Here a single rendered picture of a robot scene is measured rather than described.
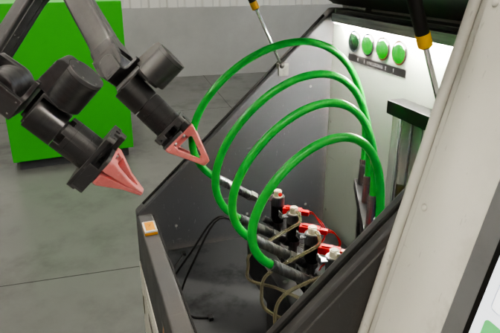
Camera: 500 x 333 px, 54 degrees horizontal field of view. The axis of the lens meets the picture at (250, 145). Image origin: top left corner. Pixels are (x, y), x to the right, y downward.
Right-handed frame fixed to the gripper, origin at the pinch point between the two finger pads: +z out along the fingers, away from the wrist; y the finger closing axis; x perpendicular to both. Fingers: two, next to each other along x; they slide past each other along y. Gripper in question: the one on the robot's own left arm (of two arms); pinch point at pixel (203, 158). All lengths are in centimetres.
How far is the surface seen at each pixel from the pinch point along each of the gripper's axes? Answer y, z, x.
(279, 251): -11.0, 19.4, 1.5
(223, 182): 1.7, 6.3, 0.8
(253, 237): -22.0, 10.7, 1.2
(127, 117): 332, -27, 52
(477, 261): -44, 23, -17
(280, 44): -1.1, -4.9, -25.0
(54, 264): 179, 6, 117
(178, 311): -5.1, 16.0, 23.3
